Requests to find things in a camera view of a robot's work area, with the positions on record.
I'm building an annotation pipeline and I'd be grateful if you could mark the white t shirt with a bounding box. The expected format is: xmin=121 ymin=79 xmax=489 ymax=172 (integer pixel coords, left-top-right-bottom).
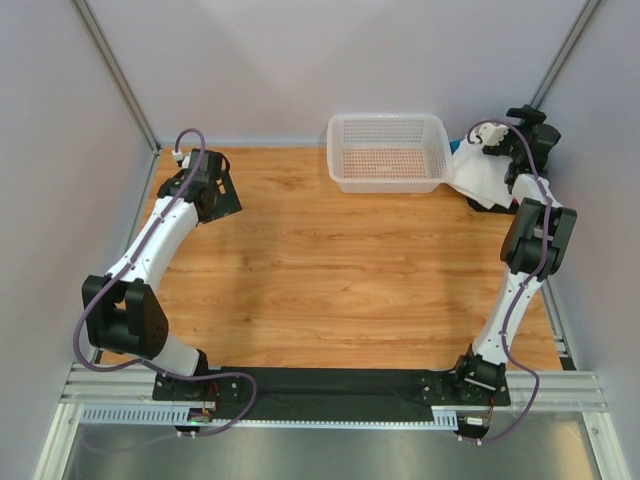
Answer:
xmin=448 ymin=140 xmax=513 ymax=209

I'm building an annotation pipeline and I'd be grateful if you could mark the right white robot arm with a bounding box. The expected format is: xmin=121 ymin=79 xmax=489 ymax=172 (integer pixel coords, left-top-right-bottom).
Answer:
xmin=449 ymin=104 xmax=577 ymax=404

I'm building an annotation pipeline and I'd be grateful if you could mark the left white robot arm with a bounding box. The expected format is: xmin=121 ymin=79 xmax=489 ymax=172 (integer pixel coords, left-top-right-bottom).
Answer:
xmin=81 ymin=149 xmax=242 ymax=401

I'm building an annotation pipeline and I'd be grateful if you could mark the blue folded t shirt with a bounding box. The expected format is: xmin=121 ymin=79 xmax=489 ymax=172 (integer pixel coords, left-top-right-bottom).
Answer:
xmin=449 ymin=140 xmax=462 ymax=154

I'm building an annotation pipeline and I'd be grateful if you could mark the black folded t shirt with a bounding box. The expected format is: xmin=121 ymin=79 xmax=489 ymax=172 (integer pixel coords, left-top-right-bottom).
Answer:
xmin=467 ymin=198 xmax=518 ymax=215

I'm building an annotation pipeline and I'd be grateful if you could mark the white plastic perforated basket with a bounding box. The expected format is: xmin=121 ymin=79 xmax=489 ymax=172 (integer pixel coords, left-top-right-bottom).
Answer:
xmin=326 ymin=114 xmax=453 ymax=194

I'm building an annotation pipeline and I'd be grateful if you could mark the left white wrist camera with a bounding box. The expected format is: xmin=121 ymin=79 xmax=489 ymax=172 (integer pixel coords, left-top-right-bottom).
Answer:
xmin=172 ymin=150 xmax=192 ymax=169

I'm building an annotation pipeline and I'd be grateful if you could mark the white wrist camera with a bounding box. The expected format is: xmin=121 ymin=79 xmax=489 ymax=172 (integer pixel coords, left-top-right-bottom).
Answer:
xmin=467 ymin=120 xmax=510 ymax=147
xmin=172 ymin=150 xmax=192 ymax=169

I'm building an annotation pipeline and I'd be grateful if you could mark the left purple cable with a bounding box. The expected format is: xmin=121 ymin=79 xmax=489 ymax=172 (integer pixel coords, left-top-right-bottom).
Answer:
xmin=72 ymin=128 xmax=260 ymax=454

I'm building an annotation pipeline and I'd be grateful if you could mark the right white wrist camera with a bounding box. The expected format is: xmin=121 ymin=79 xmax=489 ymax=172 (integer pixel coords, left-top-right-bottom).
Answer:
xmin=467 ymin=120 xmax=510 ymax=147

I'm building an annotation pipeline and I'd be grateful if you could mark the right aluminium frame post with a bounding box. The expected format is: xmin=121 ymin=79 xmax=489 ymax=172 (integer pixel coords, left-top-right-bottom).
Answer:
xmin=529 ymin=0 xmax=606 ymax=110

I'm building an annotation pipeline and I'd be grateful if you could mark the aluminium frame post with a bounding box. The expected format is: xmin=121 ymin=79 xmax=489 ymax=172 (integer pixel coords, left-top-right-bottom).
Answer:
xmin=69 ymin=0 xmax=160 ymax=153
xmin=529 ymin=0 xmax=606 ymax=110

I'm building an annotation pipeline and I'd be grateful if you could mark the left aluminium frame post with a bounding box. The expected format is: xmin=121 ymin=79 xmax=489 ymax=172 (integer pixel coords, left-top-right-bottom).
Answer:
xmin=69 ymin=0 xmax=160 ymax=153

